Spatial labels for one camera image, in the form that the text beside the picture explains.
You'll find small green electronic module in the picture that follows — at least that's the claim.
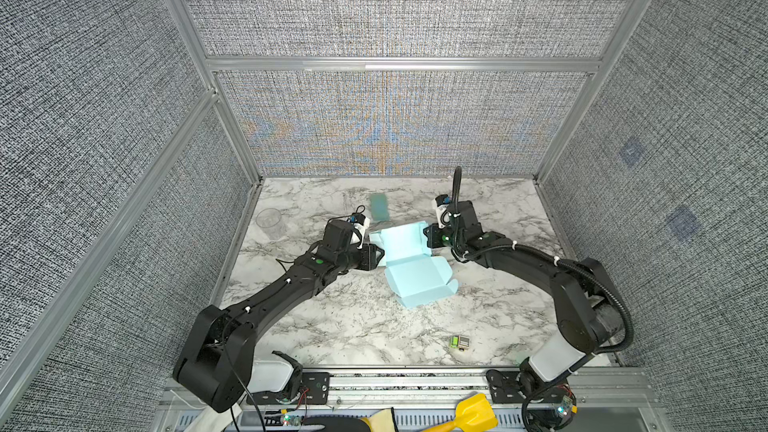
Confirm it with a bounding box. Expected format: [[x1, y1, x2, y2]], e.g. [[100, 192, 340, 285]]
[[449, 335, 470, 351]]

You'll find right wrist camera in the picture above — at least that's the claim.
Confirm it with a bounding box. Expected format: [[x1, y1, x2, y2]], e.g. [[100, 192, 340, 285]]
[[434, 194, 452, 229]]

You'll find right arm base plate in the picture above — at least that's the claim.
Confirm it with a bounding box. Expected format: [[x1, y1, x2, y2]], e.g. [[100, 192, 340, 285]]
[[485, 368, 577, 405]]

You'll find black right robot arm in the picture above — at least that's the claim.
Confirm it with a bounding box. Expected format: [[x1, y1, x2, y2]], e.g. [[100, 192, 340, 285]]
[[424, 194, 635, 384]]

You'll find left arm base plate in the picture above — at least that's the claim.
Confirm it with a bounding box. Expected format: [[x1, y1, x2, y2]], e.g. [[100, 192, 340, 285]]
[[251, 372, 331, 407]]

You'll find clear plastic cup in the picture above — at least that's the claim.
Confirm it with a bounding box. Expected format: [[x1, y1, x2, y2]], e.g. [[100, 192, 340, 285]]
[[256, 208, 286, 240]]

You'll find yellow plastic scoop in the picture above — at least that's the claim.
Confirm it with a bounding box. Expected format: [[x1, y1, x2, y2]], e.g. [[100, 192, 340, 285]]
[[425, 394, 499, 432]]

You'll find light blue paper box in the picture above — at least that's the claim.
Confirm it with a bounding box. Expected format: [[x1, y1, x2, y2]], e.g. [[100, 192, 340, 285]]
[[369, 221, 459, 309]]

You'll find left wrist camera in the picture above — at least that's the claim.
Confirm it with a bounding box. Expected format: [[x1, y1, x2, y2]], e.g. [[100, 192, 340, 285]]
[[347, 212, 370, 248]]

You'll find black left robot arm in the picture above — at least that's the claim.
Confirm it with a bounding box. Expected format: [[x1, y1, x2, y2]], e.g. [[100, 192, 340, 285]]
[[172, 212, 384, 412]]

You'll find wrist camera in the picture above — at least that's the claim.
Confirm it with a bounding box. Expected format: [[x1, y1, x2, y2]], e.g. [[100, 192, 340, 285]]
[[434, 194, 452, 229], [347, 212, 370, 248]]

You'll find aluminium front rail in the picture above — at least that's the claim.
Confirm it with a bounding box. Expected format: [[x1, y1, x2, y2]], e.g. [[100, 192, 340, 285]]
[[157, 365, 661, 410]]

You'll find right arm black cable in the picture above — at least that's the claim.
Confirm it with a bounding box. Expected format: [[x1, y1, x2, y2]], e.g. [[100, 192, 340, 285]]
[[449, 165, 636, 355]]

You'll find white cloth strip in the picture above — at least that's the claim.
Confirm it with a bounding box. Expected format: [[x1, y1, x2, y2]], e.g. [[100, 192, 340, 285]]
[[183, 404, 242, 432]]

